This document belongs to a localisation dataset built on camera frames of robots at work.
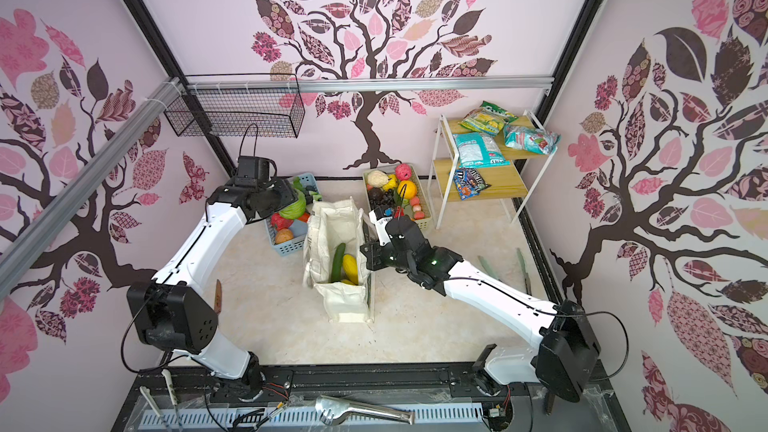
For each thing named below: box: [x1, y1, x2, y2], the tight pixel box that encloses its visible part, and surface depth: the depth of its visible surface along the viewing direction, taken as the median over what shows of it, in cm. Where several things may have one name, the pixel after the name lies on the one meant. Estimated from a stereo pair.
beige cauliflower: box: [367, 170, 389, 188], surface depth 112 cm
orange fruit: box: [397, 180, 417, 199], surface depth 110 cm
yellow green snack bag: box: [458, 100, 519, 136], surface depth 89 cm
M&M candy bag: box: [453, 168, 492, 201], surface depth 97 cm
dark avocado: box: [368, 187, 384, 203], surface depth 111 cm
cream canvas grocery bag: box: [302, 197, 374, 323], surface depth 83 cm
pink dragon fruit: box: [395, 163, 413, 181], surface depth 112 cm
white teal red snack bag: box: [504, 125, 562, 155], surface depth 79 cm
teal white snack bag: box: [452, 132, 511, 169], surface depth 79 cm
